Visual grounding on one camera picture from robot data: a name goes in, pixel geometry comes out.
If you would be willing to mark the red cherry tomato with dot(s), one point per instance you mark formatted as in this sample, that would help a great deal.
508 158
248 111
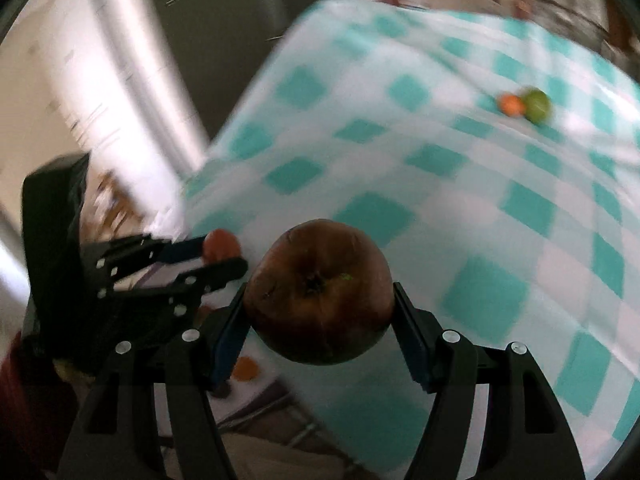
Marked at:
223 245
510 105

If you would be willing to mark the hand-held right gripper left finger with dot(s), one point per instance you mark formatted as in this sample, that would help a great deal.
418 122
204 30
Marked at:
227 342

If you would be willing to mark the small green tomato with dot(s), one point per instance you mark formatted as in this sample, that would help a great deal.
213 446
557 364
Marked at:
539 106

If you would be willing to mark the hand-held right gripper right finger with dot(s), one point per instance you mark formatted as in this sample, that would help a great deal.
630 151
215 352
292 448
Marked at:
415 342

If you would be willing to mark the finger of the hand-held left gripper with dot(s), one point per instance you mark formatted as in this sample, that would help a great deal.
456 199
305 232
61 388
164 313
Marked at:
210 276
150 252

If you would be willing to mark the orange tomato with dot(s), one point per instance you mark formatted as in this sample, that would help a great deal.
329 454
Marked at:
247 367

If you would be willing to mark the teal white checked tablecloth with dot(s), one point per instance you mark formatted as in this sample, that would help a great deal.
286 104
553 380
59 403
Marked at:
450 185

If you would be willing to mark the grey tall appliance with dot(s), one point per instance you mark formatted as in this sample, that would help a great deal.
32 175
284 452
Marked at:
200 60

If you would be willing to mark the dark red round fruit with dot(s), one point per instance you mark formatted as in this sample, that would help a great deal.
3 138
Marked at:
320 295

